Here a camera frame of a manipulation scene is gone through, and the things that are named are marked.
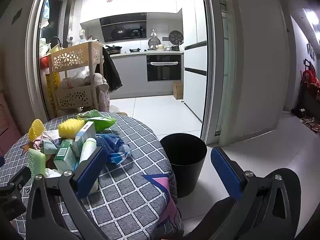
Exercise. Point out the beige perforated rack cart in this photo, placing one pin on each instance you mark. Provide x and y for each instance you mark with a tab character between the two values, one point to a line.
75	57

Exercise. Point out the white paper towel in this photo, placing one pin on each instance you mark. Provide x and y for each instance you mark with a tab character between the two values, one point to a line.
53	173

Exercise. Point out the yellow ridged sponge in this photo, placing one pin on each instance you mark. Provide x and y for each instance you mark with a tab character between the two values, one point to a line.
71	128

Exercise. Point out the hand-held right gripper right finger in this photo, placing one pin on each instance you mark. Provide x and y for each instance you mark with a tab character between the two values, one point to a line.
225	175

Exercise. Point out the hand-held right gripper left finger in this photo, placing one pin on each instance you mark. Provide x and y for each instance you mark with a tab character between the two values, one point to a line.
87	173

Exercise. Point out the red basket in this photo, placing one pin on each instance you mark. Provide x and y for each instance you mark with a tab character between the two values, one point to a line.
44	62

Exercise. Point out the grey checked tablecloth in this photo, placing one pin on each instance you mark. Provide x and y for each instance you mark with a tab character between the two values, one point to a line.
130	180

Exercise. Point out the round flower-patterned tray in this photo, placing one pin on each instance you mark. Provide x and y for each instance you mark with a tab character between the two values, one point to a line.
176	37

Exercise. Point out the light green sponge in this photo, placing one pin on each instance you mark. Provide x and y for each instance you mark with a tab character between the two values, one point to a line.
36	162

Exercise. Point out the blue plastic bag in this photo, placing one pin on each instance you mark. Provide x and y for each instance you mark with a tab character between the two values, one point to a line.
112	145

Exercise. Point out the mint green box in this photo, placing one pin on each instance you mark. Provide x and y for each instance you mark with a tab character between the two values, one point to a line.
65	158

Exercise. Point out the pink floral cloth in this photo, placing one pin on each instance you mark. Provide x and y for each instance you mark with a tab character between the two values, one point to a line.
101	92

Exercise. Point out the small cooking pot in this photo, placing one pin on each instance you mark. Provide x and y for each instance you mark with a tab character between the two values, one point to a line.
175	48

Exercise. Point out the cardboard box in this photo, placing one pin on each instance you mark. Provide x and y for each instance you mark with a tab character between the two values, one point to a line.
178	90

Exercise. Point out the white and blue box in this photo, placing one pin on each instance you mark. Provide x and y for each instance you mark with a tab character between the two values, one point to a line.
86	132

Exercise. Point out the grey kitchen counter cabinet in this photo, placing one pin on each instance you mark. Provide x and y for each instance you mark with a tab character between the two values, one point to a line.
132	75

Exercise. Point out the yellow packet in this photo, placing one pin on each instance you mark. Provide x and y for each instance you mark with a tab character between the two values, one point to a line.
52	87

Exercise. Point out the white tissue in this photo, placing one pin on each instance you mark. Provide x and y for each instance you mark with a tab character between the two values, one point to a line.
52	135

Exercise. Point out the round metal steamer rack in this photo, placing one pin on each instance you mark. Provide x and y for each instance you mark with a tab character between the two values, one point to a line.
154	43

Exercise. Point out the white refrigerator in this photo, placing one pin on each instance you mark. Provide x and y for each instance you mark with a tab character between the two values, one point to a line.
196	87

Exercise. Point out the wall picture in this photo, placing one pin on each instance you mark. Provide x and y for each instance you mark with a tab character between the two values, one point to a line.
311	51

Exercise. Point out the grey-green wrapper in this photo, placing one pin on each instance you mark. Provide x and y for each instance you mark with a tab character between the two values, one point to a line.
49	147

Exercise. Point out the black range hood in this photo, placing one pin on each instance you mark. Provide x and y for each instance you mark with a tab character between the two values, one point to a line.
122	21

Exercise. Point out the black built-in oven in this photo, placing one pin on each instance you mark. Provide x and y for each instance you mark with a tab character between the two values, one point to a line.
163	71

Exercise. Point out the white plastic bottle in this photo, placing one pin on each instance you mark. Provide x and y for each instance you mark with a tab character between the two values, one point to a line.
87	150

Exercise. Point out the black wok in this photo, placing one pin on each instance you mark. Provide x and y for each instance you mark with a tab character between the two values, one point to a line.
113	49

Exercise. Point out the white wall cabinets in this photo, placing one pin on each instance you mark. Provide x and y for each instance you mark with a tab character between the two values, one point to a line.
190	17

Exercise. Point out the black hanging cloth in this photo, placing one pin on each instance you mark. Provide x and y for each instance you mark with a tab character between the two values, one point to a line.
111	72

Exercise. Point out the black kitchen faucet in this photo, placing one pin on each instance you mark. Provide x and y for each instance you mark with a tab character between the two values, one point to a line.
56	37

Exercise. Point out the stacked white bowls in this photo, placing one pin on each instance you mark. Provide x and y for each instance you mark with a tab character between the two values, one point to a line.
160	47

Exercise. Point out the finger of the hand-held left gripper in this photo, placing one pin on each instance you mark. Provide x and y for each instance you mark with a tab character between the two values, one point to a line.
18	182

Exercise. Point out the black trash bin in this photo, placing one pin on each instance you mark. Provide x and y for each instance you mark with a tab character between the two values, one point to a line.
185	177

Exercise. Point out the yellow fan-shaped scrubber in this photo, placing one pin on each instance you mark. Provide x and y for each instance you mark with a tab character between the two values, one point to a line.
36	130

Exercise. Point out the crumpled white plastic bag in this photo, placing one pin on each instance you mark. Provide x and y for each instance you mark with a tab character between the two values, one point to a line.
115	108

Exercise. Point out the dark shoes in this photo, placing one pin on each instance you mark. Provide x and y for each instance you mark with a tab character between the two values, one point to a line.
303	117

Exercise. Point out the green plastic bag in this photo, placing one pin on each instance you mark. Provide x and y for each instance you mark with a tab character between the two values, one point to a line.
102	121

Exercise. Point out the sliding glass door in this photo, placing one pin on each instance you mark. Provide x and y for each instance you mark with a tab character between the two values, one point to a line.
225	55

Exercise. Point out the gas stove burner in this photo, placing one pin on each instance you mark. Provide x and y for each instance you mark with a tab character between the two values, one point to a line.
135	50

